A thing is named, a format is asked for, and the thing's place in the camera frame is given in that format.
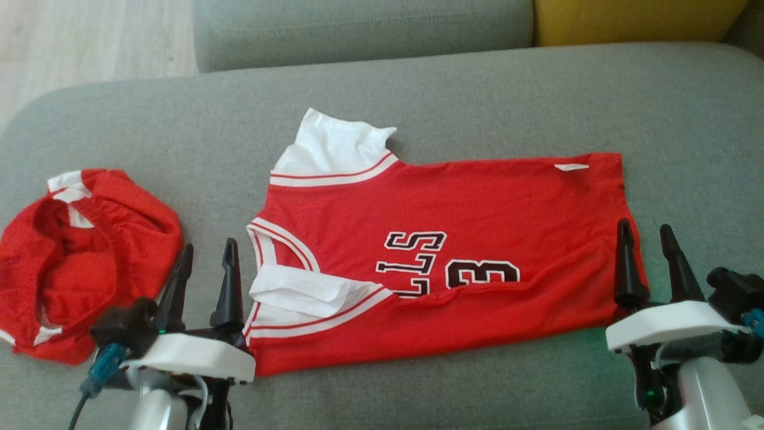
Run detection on red basketball jersey white sleeves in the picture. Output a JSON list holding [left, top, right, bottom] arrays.
[[242, 107, 650, 377]]

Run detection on grey sofa backrest cushion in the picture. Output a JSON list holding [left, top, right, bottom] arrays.
[[192, 0, 535, 73]]

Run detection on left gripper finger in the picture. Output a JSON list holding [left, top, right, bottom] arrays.
[[210, 238, 245, 335], [156, 243, 195, 332]]

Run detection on red shorts white stripes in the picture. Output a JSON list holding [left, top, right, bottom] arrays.
[[0, 168, 184, 366]]

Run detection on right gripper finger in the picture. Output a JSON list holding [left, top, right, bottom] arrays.
[[660, 225, 706, 304], [614, 219, 650, 311]]

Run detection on left arm black teal-plug cable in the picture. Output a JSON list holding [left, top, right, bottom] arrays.
[[67, 343, 128, 430]]

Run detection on large yellow sofa cushion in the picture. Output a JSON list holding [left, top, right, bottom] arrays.
[[533, 0, 750, 47]]

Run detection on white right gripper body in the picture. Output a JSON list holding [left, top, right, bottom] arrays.
[[605, 300, 748, 426]]

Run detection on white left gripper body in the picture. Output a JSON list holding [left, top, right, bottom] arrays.
[[122, 330, 257, 430]]

